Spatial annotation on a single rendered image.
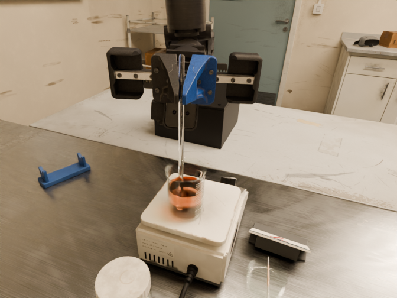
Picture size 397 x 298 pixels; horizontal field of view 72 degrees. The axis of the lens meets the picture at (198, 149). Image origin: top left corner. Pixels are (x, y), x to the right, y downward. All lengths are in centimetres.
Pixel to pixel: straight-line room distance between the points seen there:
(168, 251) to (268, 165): 37
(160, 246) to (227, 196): 12
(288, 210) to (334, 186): 15
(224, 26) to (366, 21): 139
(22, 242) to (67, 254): 8
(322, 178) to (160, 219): 41
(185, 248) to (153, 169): 29
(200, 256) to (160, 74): 23
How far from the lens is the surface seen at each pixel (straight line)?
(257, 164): 67
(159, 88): 34
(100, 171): 65
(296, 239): 50
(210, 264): 38
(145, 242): 40
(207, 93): 34
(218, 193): 42
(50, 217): 56
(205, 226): 37
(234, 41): 334
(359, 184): 70
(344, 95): 280
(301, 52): 328
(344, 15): 326
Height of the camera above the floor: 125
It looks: 30 degrees down
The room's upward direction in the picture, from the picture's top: 2 degrees clockwise
